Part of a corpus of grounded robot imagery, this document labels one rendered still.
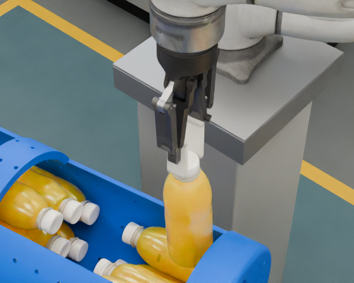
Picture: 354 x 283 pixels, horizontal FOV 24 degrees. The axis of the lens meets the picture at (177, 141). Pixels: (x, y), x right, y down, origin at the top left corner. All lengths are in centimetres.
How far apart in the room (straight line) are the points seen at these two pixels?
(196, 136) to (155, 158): 85
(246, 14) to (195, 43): 71
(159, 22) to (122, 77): 84
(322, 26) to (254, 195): 50
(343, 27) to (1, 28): 222
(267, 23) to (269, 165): 41
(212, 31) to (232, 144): 71
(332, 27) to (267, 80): 19
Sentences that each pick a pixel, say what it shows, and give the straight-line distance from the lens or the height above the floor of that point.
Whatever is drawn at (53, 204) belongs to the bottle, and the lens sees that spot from 142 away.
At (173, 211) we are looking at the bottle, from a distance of 119.
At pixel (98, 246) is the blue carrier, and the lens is 155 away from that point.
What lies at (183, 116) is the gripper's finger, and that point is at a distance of 104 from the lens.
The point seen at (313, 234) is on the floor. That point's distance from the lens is 282.
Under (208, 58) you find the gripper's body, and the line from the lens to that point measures 98.
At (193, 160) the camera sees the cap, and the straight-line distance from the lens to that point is 115.
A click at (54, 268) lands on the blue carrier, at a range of 128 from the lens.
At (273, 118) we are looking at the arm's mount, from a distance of 166.
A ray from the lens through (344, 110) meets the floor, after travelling 324.
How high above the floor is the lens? 224
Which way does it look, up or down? 47 degrees down
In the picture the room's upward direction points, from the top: straight up
